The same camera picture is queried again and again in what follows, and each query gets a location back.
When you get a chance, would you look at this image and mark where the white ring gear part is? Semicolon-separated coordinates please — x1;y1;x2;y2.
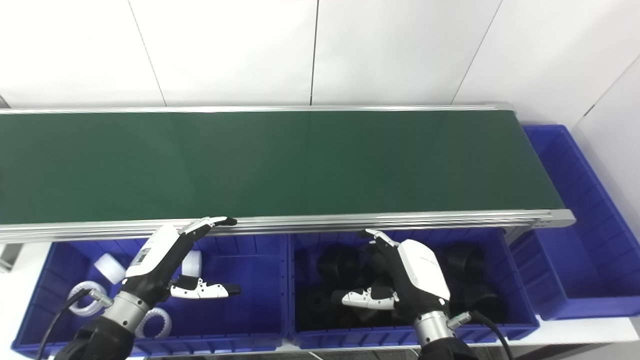
67;281;109;317
135;307;174;340

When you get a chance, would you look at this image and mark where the blue bin with black parts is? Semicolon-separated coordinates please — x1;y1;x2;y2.
287;227;541;350

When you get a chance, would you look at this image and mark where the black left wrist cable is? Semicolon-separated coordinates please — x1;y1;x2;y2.
35;288;114;360

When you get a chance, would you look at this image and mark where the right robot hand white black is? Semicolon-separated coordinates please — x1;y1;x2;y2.
342;229;451;317

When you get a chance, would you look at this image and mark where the white short cylinder part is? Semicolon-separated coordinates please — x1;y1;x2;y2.
181;250;203;278

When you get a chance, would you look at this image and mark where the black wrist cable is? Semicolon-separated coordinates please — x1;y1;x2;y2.
447;310;516;360
35;288;114;360

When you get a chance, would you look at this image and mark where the blue bin with white parts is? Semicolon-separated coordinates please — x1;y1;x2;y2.
11;234;292;359

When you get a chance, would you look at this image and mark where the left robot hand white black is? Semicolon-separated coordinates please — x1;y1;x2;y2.
120;216;242;306

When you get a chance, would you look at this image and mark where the empty blue bin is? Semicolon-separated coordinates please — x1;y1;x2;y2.
509;124;640;322

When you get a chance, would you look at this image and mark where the white solid pulley part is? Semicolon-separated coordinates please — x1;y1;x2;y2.
94;253;127;285

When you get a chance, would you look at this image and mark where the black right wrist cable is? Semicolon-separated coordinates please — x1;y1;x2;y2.
447;310;516;360

